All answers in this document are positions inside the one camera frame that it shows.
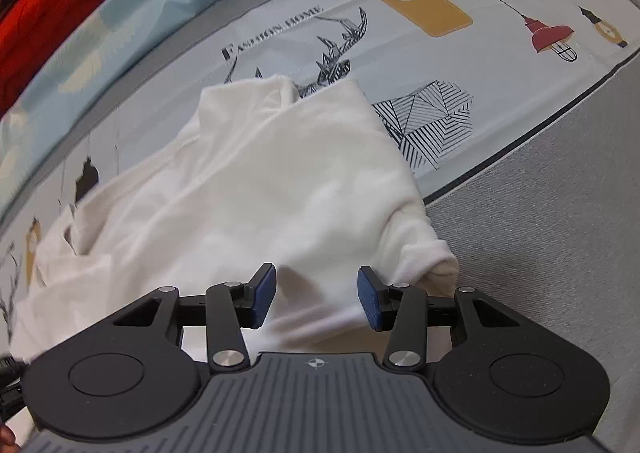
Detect light blue patterned quilt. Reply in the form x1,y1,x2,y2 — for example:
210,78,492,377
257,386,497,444
0,0,381,225

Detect white small garment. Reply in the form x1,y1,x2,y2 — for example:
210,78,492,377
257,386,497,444
10,76,459,359

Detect grey patterned bed sheet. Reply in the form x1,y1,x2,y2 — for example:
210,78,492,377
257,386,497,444
1,0,639,452

